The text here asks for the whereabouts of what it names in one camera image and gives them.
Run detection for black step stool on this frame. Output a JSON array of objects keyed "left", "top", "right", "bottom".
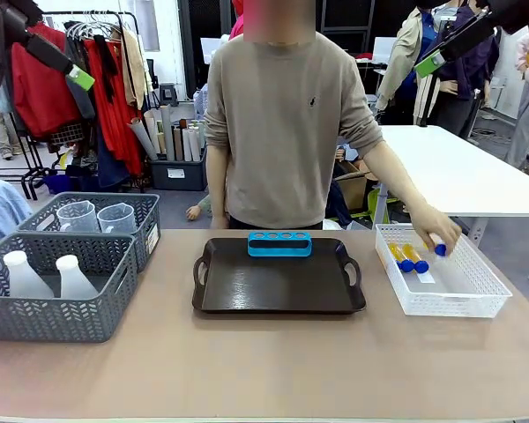
[{"left": 158, "top": 82, "right": 178, "bottom": 108}]

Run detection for beige hanging garment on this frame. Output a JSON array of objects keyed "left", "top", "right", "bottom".
[{"left": 121, "top": 27, "right": 148, "bottom": 110}]

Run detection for figure in beige coat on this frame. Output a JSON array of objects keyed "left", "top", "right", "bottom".
[{"left": 375, "top": 0, "right": 443, "bottom": 127}]

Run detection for white basket side label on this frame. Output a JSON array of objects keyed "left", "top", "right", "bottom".
[{"left": 144, "top": 223, "right": 161, "bottom": 256}]

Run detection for black scarf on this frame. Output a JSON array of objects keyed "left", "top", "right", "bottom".
[{"left": 93, "top": 34, "right": 120, "bottom": 105}]

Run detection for mannequin hand with green sleeve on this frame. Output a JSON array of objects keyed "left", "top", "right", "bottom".
[{"left": 185, "top": 195, "right": 214, "bottom": 222}]

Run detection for person's right forearm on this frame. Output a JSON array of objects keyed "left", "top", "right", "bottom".
[{"left": 204, "top": 143, "right": 231, "bottom": 219}]

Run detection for light blue shirt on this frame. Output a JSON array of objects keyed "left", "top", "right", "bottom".
[{"left": 0, "top": 170, "right": 34, "bottom": 253}]

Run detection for tall grey paper roll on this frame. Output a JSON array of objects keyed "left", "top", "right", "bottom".
[{"left": 160, "top": 104, "right": 176, "bottom": 162}]

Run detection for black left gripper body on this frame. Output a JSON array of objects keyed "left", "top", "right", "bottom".
[{"left": 0, "top": 0, "right": 45, "bottom": 44}]

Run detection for cardboard box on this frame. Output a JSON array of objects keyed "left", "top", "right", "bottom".
[{"left": 334, "top": 160, "right": 381, "bottom": 212}]

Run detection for red dress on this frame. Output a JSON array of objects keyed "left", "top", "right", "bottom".
[{"left": 84, "top": 38, "right": 145, "bottom": 175}]

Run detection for dark grey hanging garment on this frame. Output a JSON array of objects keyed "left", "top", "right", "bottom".
[{"left": 63, "top": 37, "right": 98, "bottom": 122}]

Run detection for blue denim jeans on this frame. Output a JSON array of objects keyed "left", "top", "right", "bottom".
[{"left": 96, "top": 130, "right": 132, "bottom": 191}]

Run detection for clear plastic measuring cup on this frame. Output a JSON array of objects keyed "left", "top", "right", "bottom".
[
  {"left": 96, "top": 203, "right": 138, "bottom": 235},
  {"left": 56, "top": 199, "right": 101, "bottom": 234}
]

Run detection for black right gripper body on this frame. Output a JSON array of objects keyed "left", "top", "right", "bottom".
[{"left": 487, "top": 0, "right": 529, "bottom": 35}]

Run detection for person's left hand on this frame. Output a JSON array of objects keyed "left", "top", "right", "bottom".
[{"left": 407, "top": 204, "right": 464, "bottom": 259}]

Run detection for grey basket with open handles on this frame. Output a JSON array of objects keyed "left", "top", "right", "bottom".
[{"left": 0, "top": 231, "right": 139, "bottom": 345}]

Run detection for blue test tube rack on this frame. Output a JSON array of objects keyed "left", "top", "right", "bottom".
[{"left": 247, "top": 230, "right": 314, "bottom": 259}]

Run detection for white perforated plastic basket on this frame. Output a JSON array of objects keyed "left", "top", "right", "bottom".
[{"left": 374, "top": 222, "right": 514, "bottom": 319}]

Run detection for person in beige sweater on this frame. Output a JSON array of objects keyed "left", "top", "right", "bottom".
[{"left": 202, "top": 0, "right": 385, "bottom": 231}]

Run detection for white plastic conical flask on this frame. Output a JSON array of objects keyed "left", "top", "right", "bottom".
[
  {"left": 2, "top": 249, "right": 56, "bottom": 300},
  {"left": 54, "top": 254, "right": 101, "bottom": 300}
]

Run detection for person's left forearm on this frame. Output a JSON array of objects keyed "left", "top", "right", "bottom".
[{"left": 361, "top": 139, "right": 431, "bottom": 218}]

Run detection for figure in purple jacket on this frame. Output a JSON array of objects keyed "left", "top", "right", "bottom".
[{"left": 435, "top": 3, "right": 500, "bottom": 138}]

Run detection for white paper roll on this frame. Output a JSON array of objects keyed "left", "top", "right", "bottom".
[{"left": 187, "top": 126, "right": 202, "bottom": 163}]

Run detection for grey basket with white label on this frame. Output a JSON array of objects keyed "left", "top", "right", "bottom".
[{"left": 17, "top": 191, "right": 161, "bottom": 274}]

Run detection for red hooded jacket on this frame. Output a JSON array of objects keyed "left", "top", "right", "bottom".
[{"left": 10, "top": 21, "right": 83, "bottom": 140}]

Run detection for white office table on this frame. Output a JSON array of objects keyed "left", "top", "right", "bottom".
[{"left": 376, "top": 124, "right": 529, "bottom": 219}]

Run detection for metal clothes rack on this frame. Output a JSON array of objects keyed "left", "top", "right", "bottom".
[{"left": 20, "top": 10, "right": 143, "bottom": 202}]

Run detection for yellow tube with blue cap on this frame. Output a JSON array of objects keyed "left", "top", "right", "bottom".
[
  {"left": 402, "top": 243, "right": 431, "bottom": 276},
  {"left": 388, "top": 242, "right": 416, "bottom": 273},
  {"left": 422, "top": 240, "right": 449, "bottom": 258}
]

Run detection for dark brown serving tray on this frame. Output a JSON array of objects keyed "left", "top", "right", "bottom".
[{"left": 192, "top": 237, "right": 368, "bottom": 315}]

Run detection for dark grey storage box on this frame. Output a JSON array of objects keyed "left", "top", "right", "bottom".
[{"left": 148, "top": 152, "right": 209, "bottom": 192}]

